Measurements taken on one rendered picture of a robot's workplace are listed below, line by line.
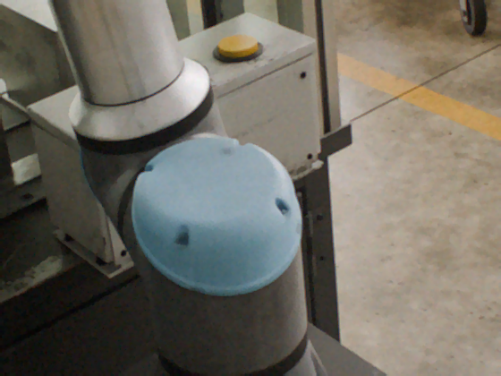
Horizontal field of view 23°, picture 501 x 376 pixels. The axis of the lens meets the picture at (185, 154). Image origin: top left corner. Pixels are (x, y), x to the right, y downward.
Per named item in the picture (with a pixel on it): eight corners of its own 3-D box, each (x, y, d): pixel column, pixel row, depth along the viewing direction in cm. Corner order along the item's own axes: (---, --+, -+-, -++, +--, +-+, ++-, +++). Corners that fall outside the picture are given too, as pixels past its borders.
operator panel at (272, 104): (259, 132, 137) (247, 11, 130) (326, 166, 129) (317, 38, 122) (51, 235, 124) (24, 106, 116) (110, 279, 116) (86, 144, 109)
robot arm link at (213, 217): (182, 398, 85) (157, 241, 79) (127, 295, 97) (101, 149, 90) (336, 347, 88) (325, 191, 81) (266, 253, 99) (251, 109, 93)
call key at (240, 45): (242, 47, 124) (240, 29, 123) (267, 59, 121) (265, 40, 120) (211, 61, 122) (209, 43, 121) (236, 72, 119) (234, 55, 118)
